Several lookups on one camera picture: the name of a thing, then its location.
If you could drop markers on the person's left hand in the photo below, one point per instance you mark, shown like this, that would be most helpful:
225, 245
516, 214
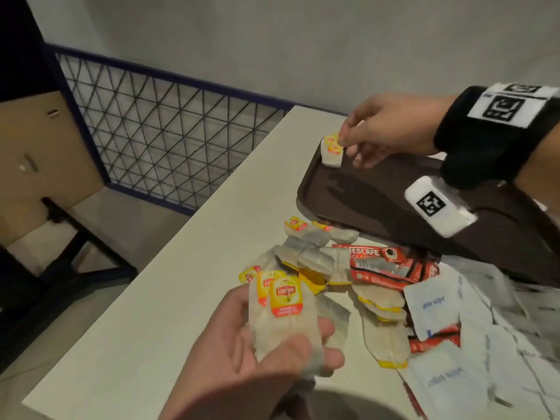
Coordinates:
227, 371

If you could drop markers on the person's right hand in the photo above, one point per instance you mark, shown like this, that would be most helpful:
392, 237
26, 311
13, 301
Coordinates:
393, 126

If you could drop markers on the brown plastic tray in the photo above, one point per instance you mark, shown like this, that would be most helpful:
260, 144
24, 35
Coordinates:
372, 201

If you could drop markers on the red Nescafe coffee sachets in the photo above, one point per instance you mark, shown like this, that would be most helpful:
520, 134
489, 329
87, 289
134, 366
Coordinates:
376, 266

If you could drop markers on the pile of tea bags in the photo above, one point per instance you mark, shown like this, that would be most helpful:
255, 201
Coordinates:
315, 258

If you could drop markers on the pile of white sugar packets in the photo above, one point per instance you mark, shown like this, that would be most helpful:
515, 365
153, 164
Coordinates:
433, 308

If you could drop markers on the black wristband white markers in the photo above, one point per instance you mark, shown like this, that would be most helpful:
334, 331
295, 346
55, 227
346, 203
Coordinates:
481, 144

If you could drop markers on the black metal table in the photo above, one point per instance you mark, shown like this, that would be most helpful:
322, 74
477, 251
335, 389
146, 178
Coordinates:
65, 258

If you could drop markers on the purple metal mesh railing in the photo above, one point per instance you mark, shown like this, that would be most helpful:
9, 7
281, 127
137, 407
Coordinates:
175, 77

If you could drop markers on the dark cabinet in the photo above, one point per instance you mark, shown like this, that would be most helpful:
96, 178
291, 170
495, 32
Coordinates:
17, 48

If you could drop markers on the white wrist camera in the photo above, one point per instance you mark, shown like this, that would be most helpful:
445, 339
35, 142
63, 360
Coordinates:
437, 205

